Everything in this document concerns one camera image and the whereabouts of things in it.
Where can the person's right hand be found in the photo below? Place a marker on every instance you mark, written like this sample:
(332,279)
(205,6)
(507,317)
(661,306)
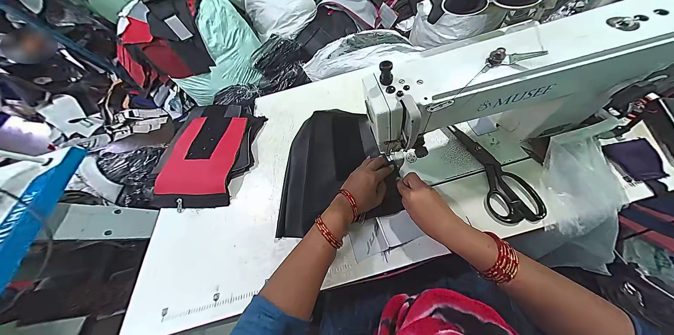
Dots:
(424,201)

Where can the person's left hand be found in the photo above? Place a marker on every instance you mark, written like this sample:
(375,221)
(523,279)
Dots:
(365,189)

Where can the person's right thumb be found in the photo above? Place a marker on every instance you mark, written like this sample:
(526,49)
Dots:
(414,180)

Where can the person's right fingers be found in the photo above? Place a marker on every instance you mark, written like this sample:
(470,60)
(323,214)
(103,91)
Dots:
(402,188)

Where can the person's left fingers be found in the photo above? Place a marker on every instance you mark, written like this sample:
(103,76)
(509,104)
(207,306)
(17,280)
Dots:
(380,164)

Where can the black fabric piece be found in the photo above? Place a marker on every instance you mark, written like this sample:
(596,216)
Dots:
(327,166)

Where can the person's left forearm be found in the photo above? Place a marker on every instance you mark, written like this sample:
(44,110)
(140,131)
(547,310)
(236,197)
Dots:
(305,270)

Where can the person's right forearm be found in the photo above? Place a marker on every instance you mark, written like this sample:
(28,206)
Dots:
(547,293)

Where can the clear plastic wrapped bundle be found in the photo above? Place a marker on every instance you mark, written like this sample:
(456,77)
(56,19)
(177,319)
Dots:
(358,53)

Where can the white sewing machine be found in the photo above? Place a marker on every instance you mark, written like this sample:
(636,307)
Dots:
(505,92)

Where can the person's body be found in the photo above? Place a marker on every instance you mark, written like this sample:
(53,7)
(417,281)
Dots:
(447,314)

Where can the black plastic bag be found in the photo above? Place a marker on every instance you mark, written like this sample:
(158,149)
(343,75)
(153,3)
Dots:
(129,171)
(279,64)

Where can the translucent plastic bag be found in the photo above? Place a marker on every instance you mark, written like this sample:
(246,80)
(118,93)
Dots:
(582,193)

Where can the red and black fabric pieces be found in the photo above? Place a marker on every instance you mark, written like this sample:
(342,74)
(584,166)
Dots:
(197,174)

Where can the white sewing table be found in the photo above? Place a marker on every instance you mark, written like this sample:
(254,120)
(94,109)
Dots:
(210,250)

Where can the light green sack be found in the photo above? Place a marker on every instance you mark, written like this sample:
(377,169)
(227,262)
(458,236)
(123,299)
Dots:
(226,40)

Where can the dark purple fabric piece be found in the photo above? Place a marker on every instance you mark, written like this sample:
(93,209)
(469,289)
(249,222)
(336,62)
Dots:
(634,159)

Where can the red and black bag pieces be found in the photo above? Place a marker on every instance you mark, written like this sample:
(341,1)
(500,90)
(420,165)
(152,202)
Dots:
(163,29)

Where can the pile of fabric scraps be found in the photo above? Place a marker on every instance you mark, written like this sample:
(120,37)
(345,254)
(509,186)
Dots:
(73,98)

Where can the blue-edged white table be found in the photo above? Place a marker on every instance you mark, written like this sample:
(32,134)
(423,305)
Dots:
(37,208)

